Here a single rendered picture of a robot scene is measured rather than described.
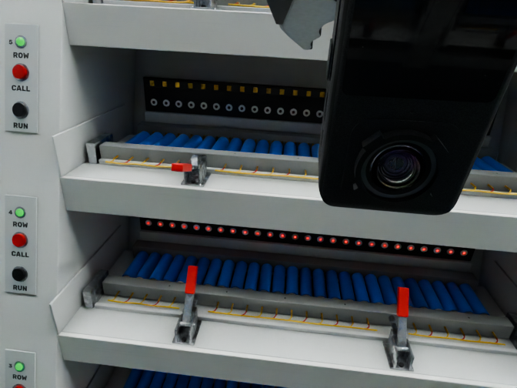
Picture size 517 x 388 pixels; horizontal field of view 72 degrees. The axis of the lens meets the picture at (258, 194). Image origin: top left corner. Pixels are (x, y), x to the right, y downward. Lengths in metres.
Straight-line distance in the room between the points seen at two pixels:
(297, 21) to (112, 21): 0.31
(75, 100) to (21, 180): 0.12
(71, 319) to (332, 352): 0.34
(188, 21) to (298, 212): 0.25
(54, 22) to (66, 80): 0.06
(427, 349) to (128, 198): 0.42
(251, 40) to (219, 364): 0.39
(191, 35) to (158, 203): 0.20
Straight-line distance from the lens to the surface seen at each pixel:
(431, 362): 0.53
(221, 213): 0.42
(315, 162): 0.45
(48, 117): 0.49
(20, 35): 0.52
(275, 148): 0.50
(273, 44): 0.43
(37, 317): 0.55
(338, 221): 0.42
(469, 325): 0.57
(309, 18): 0.20
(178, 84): 0.59
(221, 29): 0.44
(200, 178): 0.42
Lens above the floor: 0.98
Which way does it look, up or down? 6 degrees down
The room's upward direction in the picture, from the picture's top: 5 degrees clockwise
